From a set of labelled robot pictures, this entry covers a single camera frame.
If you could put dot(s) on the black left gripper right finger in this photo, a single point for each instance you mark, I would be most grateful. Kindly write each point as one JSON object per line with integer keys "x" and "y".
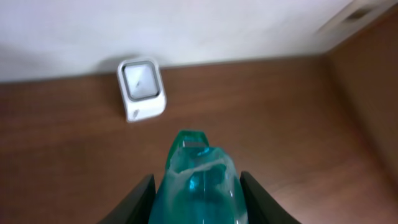
{"x": 262, "y": 207}

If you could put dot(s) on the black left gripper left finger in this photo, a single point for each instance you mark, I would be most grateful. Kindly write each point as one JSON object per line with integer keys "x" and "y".
{"x": 136, "y": 206}

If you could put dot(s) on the blue mouthwash bottle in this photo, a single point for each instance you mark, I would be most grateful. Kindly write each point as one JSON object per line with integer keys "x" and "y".
{"x": 200, "y": 185}

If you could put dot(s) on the white barcode scanner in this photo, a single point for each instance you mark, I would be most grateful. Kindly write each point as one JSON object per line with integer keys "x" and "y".
{"x": 142, "y": 88}

